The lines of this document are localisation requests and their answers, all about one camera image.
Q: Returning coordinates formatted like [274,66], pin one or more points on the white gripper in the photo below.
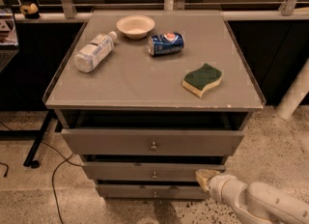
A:
[221,184]

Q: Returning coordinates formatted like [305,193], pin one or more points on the grey drawer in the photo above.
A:
[174,192]
[149,172]
[152,141]

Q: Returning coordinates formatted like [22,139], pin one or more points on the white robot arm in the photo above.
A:
[254,203]

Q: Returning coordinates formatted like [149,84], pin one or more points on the grey bottom drawer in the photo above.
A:
[174,192]

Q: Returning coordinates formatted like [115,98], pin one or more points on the grey drawer cabinet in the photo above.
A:
[131,89]

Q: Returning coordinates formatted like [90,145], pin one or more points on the grey top drawer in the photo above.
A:
[152,141]

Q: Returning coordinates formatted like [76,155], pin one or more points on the green yellow sponge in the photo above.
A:
[201,80]

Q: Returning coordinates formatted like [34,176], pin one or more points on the blue pepsi can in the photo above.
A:
[166,43]

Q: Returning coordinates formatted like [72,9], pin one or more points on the white paper bowl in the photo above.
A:
[135,27]

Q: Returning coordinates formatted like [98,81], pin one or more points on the clear plastic water bottle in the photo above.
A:
[89,57]

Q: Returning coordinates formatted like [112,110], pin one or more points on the black desk leg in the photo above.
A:
[35,134]

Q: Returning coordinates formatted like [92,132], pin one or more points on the small yellow black toy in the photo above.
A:
[29,10]

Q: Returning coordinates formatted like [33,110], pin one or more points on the white cylindrical post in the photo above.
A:
[295,94]

